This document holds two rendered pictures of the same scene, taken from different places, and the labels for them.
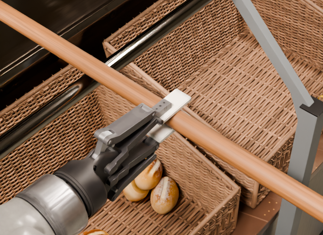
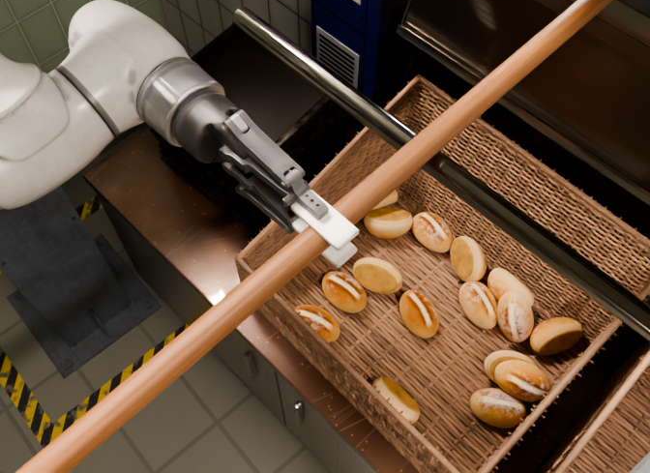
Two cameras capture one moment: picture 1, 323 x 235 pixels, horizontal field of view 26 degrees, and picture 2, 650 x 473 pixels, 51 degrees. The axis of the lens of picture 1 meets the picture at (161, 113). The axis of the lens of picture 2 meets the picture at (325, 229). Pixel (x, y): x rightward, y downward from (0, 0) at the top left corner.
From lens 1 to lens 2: 0.84 m
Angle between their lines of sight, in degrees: 54
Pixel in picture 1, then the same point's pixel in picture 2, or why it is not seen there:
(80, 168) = (210, 110)
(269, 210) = not seen: outside the picture
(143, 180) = (501, 369)
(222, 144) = (246, 283)
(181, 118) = (303, 236)
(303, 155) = not seen: outside the picture
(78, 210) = (160, 115)
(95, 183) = (193, 130)
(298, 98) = not seen: outside the picture
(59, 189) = (177, 88)
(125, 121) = (264, 146)
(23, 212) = (149, 57)
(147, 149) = (280, 210)
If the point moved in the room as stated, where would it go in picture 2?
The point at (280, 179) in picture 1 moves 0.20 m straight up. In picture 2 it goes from (167, 350) to (107, 245)
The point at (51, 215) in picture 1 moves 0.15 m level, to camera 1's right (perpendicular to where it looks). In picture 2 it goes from (148, 85) to (116, 199)
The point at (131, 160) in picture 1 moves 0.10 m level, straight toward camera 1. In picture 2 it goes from (258, 189) to (167, 188)
